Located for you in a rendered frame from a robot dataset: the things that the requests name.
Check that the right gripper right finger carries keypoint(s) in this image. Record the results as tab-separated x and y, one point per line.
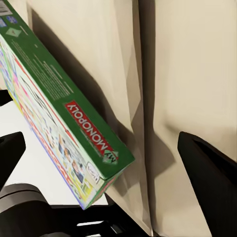
213	176

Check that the board game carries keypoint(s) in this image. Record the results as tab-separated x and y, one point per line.
84	149

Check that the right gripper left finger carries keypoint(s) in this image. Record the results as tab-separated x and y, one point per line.
12	147

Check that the bed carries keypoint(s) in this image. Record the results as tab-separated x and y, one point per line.
151	68

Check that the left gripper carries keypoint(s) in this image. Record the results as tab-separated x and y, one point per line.
5	97

